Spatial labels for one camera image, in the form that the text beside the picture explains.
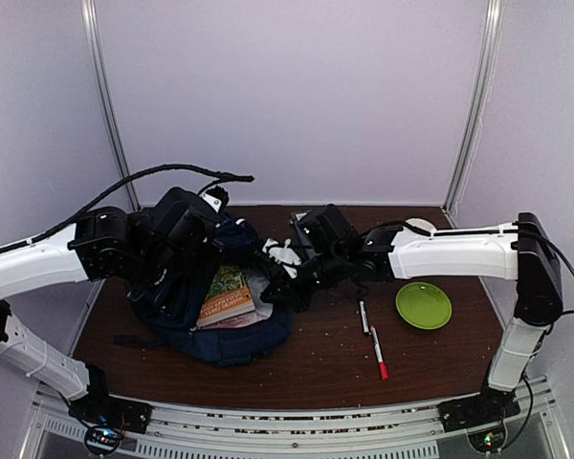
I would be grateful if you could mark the white coffee cover notebook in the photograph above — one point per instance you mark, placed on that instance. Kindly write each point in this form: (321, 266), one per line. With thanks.
(257, 283)

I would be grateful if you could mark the pink Taming Shrew book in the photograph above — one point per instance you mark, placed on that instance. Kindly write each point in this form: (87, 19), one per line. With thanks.
(236, 322)

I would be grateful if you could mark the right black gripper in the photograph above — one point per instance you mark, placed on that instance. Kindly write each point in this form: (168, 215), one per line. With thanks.
(290, 296)

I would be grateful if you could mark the white teal bowl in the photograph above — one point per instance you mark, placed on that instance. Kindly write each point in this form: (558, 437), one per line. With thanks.
(422, 224)

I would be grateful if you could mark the green plate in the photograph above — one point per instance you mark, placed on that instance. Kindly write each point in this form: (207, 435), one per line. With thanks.
(424, 306)

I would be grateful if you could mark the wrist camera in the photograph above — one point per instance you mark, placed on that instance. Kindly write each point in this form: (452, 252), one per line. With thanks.
(284, 255)
(217, 197)

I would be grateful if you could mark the red marker pen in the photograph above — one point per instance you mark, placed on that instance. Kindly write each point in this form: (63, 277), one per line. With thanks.
(378, 354)

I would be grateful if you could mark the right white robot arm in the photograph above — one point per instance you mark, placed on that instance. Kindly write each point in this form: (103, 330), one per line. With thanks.
(398, 250)

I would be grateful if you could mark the aluminium corner post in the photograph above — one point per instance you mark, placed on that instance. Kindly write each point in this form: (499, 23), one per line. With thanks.
(91, 28)
(473, 125)

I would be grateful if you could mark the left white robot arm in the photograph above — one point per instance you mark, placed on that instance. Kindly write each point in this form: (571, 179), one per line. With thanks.
(99, 244)

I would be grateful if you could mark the dark blue hardcover notebook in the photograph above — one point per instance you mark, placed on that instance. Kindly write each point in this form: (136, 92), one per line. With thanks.
(301, 235)

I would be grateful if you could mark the aluminium front rail frame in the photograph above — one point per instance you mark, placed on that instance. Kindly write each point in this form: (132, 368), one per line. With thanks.
(412, 430)

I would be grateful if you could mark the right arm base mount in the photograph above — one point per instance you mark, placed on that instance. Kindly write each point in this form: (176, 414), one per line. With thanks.
(483, 417)

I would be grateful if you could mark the black marker pen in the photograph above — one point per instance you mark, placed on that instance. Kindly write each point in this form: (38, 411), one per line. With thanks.
(363, 316)

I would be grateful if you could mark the left aluminium corner post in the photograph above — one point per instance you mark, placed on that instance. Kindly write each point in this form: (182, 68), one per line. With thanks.
(91, 28)

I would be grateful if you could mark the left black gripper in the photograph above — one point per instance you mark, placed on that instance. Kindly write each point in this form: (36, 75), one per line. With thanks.
(211, 248)

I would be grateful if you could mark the orange treehouse paperback book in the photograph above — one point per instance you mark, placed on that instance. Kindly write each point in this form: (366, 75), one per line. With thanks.
(228, 296)

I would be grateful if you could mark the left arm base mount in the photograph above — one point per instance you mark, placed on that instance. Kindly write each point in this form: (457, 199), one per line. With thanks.
(106, 420)

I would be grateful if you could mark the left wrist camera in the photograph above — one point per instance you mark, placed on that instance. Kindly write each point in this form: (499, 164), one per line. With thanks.
(217, 197)

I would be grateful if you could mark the navy blue backpack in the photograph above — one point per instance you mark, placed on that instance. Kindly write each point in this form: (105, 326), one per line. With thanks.
(171, 309)

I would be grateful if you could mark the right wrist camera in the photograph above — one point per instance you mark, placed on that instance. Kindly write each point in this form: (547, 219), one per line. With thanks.
(284, 255)

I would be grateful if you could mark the right aluminium corner post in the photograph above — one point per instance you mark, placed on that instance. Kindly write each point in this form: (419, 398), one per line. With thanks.
(473, 125)

